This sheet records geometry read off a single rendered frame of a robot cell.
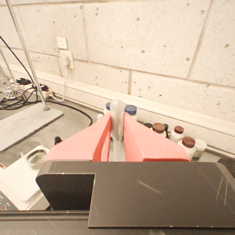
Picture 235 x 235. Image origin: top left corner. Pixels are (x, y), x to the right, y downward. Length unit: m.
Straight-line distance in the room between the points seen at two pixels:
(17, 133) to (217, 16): 0.78
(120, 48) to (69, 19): 0.27
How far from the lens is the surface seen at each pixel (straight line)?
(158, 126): 0.48
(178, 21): 0.53
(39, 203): 0.41
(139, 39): 0.57
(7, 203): 0.44
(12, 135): 0.71
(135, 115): 0.52
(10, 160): 0.62
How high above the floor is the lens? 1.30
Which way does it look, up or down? 36 degrees down
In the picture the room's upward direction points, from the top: straight up
